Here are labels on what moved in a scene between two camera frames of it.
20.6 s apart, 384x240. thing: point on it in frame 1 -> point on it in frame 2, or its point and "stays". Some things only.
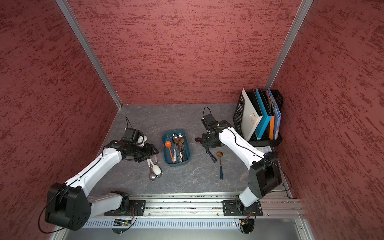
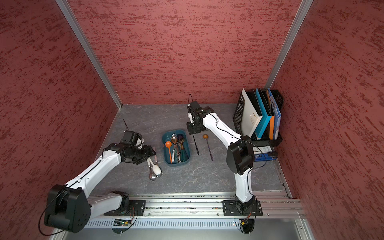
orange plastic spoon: [168, 144] stays
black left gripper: [149, 152] stays
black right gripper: [205, 144] -> [192, 131]
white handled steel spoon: [152, 176] stays
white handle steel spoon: [175, 138] stays
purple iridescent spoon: [200, 140] -> [180, 137]
